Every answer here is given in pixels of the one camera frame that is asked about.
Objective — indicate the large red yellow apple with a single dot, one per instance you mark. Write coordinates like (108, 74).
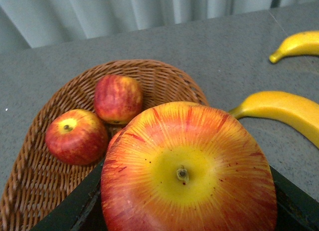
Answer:
(182, 166)

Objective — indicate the red apple basket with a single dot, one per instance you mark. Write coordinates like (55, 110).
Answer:
(118, 99)
(77, 137)

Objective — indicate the grey pleated curtain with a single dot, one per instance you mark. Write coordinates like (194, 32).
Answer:
(35, 23)

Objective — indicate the red apple left basket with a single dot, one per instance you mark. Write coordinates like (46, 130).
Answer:
(77, 137)

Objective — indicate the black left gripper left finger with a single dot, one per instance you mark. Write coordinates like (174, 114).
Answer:
(80, 210)

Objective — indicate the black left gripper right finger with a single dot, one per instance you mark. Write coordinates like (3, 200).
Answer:
(297, 211)

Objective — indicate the red apple rear basket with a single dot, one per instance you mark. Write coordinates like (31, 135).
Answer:
(118, 99)

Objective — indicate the yellow banana behind apple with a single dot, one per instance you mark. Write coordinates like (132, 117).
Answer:
(299, 44)

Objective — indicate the brown wicker basket left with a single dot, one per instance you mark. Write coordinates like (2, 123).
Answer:
(39, 182)

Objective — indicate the yellow banana table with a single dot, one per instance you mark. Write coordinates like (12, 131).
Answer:
(296, 111)

